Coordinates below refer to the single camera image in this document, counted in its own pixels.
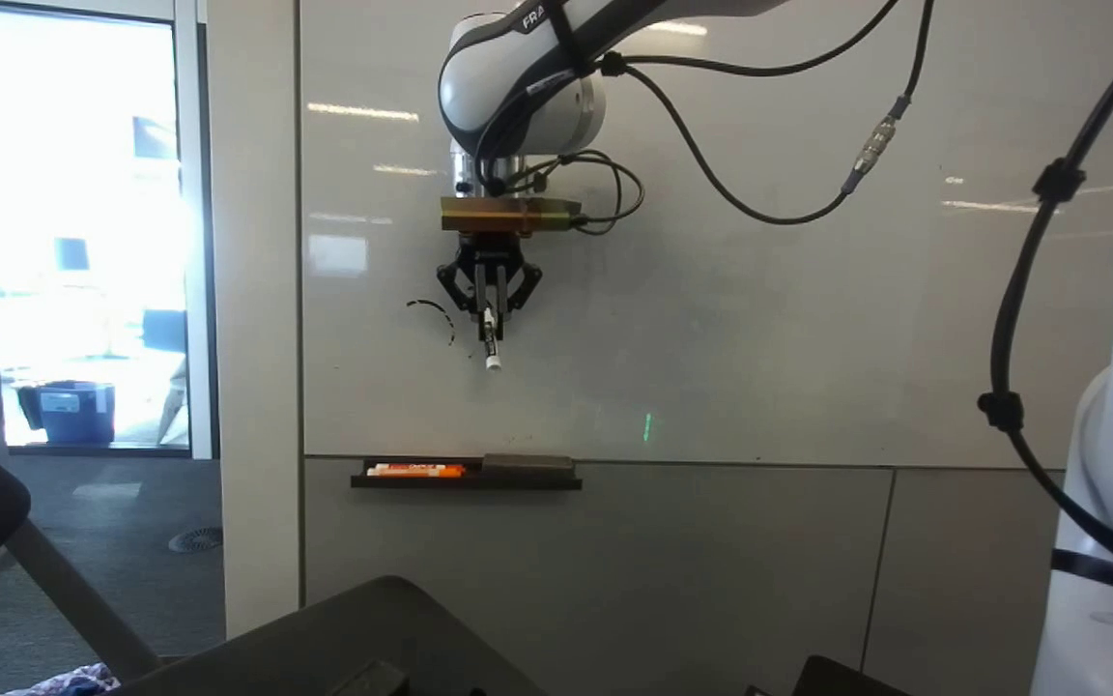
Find black whiteboard tray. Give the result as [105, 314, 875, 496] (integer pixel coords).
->
[347, 454, 589, 496]

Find orange marker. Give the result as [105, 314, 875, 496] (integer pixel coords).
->
[362, 458, 474, 486]

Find round floor outlet cover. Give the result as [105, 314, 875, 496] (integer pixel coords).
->
[168, 523, 230, 562]

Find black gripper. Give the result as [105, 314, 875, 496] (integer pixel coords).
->
[433, 231, 548, 349]

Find thick black cable bundle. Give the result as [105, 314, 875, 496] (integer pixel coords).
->
[976, 0, 1113, 604]

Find background office chair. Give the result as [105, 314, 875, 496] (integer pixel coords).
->
[138, 304, 199, 450]

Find whiteboard marker with white end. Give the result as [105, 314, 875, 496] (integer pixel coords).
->
[480, 281, 509, 380]

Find white glass whiteboard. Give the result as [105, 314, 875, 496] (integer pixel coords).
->
[298, 0, 1113, 473]

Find dark angular object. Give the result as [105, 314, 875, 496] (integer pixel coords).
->
[741, 650, 912, 696]

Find black office chair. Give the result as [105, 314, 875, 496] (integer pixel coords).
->
[0, 415, 548, 696]

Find blue white patterned cloth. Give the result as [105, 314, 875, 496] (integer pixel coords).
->
[0, 657, 120, 696]

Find blue storage bin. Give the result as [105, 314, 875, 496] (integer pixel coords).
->
[16, 380, 120, 454]

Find yellow wrist camera mount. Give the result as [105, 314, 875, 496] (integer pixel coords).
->
[438, 193, 589, 240]

